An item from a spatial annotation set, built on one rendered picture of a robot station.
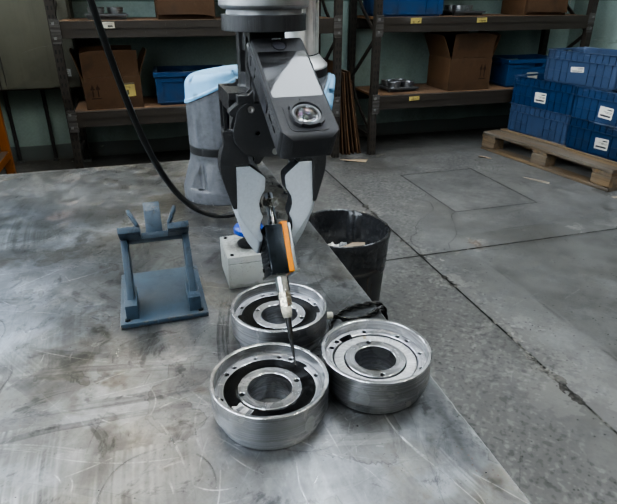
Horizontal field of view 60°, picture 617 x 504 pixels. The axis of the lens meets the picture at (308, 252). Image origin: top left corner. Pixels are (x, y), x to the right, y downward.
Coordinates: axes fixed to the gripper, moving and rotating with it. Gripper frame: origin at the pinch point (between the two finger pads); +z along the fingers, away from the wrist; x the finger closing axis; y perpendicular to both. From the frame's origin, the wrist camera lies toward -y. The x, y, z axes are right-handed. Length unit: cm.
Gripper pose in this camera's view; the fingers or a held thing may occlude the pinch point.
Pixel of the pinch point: (275, 241)
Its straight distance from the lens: 51.8
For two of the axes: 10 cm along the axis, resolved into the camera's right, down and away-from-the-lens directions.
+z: 0.0, 9.0, 4.3
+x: -9.6, 1.3, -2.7
